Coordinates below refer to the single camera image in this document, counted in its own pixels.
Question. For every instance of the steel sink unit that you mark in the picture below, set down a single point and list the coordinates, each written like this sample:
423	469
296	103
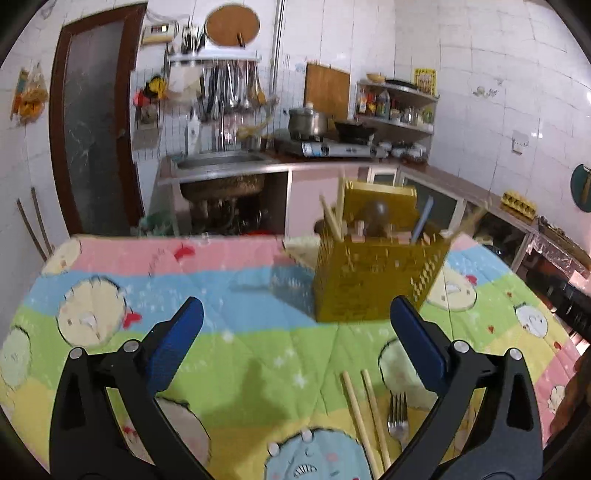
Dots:
221	171

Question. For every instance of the pastel cartoon printed blanket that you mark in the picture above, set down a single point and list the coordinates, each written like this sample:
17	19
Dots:
258	350

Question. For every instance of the row of hanging kitchen utensils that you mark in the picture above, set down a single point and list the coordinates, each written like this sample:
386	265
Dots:
235	85

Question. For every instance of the black wok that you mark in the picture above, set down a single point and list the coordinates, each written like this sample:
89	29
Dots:
354	130

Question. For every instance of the person's right forearm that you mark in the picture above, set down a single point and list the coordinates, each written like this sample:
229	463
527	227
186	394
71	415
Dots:
575	387

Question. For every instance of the white wall socket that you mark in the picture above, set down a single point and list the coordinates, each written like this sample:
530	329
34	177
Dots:
520	141

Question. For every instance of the brown frosted glass door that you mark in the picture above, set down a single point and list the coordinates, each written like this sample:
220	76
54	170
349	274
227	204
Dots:
92	138

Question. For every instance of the round wooden cutting board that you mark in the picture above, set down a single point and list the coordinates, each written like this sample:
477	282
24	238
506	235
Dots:
231	23

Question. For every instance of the yellow and red hanging items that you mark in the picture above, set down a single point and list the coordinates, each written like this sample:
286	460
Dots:
152	88

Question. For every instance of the metal corner shelf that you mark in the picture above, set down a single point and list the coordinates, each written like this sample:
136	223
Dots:
397	123

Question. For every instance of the row of condiment bottles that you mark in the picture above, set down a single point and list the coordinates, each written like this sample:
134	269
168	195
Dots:
374	104

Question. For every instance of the metal wall rack shelf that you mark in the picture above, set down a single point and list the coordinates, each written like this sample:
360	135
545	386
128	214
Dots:
212	56

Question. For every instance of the beige bowl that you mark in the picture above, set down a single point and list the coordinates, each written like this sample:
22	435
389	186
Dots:
376	77

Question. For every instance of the rectangular wooden cutting board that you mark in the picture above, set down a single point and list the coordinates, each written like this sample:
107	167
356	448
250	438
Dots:
327	90

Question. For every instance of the yellow wall poster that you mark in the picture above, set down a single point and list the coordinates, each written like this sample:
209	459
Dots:
425	81

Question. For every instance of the light blue plastic spoon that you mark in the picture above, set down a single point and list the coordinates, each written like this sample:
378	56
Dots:
422	219

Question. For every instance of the wall hooks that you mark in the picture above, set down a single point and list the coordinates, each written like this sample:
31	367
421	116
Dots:
487	90

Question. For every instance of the green round wall board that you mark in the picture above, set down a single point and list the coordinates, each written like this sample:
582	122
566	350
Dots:
579	184

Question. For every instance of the steel cooking pot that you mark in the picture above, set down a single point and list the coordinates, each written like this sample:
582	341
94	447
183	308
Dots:
307	122

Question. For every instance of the grey wall pipe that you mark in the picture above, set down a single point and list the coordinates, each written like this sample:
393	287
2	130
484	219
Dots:
278	46

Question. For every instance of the yellow egg carton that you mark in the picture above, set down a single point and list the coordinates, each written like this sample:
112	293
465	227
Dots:
519	204

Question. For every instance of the dark flat pan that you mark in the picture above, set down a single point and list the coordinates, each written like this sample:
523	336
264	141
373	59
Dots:
400	83

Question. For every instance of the hanging yellow plastic bags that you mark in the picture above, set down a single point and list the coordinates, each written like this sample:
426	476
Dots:
31	94

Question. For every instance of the steel gas stove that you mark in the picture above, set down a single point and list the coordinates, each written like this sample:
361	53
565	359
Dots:
332	148

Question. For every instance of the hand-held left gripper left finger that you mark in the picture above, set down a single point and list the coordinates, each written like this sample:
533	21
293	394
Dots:
178	339

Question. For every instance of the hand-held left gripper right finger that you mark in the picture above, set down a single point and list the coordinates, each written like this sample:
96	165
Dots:
418	339

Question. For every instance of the yellow slotted utensil holder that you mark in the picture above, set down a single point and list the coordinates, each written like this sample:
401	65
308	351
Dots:
369	286

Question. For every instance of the leaning wooden sticks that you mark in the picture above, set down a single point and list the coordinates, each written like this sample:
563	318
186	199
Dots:
39	221

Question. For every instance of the wooden chopstick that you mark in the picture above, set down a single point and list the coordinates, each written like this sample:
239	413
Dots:
358	415
330	217
430	239
376	415

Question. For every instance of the white wall control box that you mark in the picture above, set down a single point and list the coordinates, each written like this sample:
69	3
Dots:
159	33

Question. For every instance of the metal cutlery cup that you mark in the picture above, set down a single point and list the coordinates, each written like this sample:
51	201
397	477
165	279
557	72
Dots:
191	41

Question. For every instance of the white hanging cloth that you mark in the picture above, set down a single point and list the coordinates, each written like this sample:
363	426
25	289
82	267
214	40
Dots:
182	81

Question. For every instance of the dishes beside stove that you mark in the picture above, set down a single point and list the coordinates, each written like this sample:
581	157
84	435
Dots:
404	150

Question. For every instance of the plastic-covered wooden board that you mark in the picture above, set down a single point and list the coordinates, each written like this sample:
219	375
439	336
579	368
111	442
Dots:
565	240

